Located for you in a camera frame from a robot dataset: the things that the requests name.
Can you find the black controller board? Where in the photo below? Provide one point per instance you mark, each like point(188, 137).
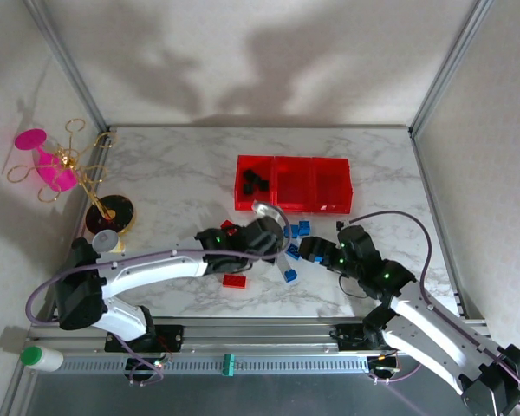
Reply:
point(141, 367)
point(383, 366)

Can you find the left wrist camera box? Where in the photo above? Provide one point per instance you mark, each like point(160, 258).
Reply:
point(266, 211)

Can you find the aluminium table side rail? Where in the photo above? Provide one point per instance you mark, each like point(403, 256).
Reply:
point(427, 173)

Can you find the cream jar silver lid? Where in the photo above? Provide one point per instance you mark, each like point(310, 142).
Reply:
point(105, 239)

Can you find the white bottle green cap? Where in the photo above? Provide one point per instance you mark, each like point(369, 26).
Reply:
point(47, 359)

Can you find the aluminium frame post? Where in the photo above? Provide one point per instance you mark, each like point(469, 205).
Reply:
point(71, 69)
point(448, 65)

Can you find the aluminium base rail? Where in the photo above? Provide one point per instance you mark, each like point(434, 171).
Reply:
point(264, 336)

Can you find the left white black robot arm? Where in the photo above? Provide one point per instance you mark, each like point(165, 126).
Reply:
point(156, 271)

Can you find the pink wine glass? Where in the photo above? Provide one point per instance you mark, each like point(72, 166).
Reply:
point(47, 171)

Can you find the black lego brick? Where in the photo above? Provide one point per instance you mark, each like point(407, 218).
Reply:
point(247, 174)
point(257, 177)
point(247, 188)
point(263, 185)

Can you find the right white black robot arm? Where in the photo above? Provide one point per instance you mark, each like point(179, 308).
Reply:
point(437, 338)

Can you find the green terminal connector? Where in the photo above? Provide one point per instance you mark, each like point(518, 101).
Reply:
point(229, 364)

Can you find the grey metal panel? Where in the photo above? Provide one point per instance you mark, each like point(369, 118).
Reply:
point(264, 394)

